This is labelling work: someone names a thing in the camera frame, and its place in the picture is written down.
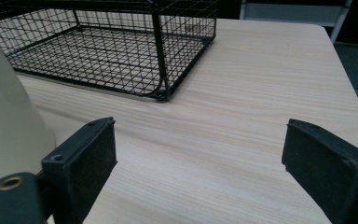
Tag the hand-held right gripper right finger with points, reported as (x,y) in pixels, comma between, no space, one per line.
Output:
(329,168)

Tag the cream plastic object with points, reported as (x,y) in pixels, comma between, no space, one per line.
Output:
(9,118)

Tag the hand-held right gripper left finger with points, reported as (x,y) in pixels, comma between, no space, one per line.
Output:
(80,168)

